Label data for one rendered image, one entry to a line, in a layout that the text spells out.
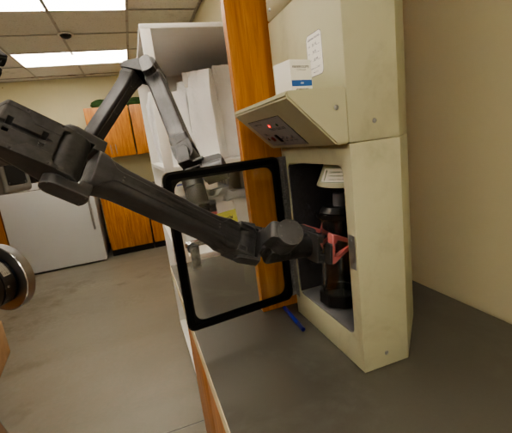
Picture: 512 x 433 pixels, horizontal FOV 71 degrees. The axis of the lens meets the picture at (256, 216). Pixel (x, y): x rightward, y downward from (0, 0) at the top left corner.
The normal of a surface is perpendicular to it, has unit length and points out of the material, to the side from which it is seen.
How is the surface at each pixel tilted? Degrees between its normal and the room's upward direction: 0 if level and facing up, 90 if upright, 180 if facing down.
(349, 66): 90
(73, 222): 90
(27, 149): 68
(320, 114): 90
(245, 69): 90
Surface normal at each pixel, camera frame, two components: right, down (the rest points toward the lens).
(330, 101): 0.33, 0.16
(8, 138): 0.66, -0.33
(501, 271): -0.94, 0.18
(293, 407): -0.12, -0.97
